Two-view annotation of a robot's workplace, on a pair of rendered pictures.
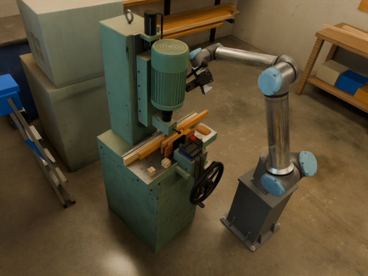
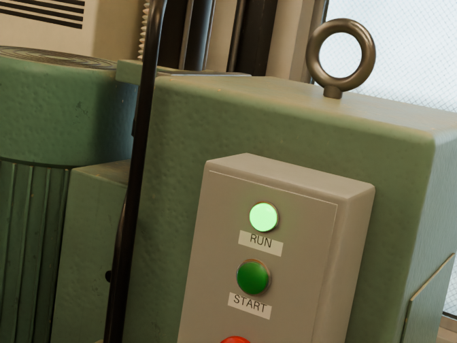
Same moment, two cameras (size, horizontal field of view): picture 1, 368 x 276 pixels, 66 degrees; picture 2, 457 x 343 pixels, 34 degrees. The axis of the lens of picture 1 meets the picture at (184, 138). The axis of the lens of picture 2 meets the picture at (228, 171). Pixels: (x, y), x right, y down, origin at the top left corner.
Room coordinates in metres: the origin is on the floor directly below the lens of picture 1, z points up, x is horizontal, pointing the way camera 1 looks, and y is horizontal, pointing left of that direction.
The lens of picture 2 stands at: (2.01, 0.13, 1.57)
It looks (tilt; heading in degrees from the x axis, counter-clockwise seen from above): 12 degrees down; 168
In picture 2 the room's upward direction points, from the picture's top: 9 degrees clockwise
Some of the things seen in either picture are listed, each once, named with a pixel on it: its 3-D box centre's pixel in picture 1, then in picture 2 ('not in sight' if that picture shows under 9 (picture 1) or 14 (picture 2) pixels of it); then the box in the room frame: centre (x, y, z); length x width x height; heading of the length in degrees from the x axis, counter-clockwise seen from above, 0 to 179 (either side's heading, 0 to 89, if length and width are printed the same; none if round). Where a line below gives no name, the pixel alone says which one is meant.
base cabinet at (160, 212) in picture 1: (151, 186); not in sight; (1.32, 0.20, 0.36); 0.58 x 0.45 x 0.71; 52
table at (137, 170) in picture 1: (178, 154); not in sight; (1.18, 0.02, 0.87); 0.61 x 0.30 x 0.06; 142
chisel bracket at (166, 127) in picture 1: (164, 124); not in sight; (1.26, 0.12, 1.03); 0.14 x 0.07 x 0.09; 52
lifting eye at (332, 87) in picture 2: (128, 16); (339, 58); (1.43, 0.34, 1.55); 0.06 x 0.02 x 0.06; 52
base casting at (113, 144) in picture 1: (151, 148); not in sight; (1.32, 0.20, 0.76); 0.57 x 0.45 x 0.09; 52
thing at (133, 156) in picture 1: (164, 136); not in sight; (1.26, 0.12, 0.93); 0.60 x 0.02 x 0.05; 142
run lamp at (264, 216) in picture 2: not in sight; (262, 217); (1.58, 0.25, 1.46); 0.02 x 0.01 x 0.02; 52
